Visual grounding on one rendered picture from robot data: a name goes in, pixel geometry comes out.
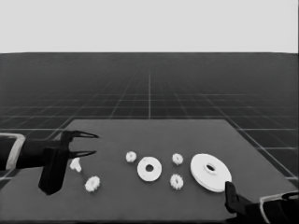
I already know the white toothed gear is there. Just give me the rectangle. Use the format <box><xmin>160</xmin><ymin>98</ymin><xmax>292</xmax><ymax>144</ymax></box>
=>
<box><xmin>169</xmin><ymin>173</ymin><xmax>185</xmax><ymax>190</ymax></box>
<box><xmin>84</xmin><ymin>175</ymin><xmax>102</xmax><ymax>193</ymax></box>
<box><xmin>125</xmin><ymin>150</ymin><xmax>137</xmax><ymax>163</ymax></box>
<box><xmin>172</xmin><ymin>152</ymin><xmax>184</xmax><ymax>166</ymax></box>

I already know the large thick white disc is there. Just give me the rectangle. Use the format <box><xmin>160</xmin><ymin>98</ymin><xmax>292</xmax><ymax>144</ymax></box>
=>
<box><xmin>190</xmin><ymin>152</ymin><xmax>233</xmax><ymax>193</ymax></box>

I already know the small white T-shaped piece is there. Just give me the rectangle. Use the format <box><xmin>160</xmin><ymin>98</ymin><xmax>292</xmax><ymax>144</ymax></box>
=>
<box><xmin>69</xmin><ymin>157</ymin><xmax>83</xmax><ymax>174</ymax></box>

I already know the white round carrier with pins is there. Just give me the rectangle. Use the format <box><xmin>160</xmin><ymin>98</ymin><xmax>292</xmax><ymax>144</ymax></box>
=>
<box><xmin>136</xmin><ymin>156</ymin><xmax>163</xmax><ymax>183</ymax></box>

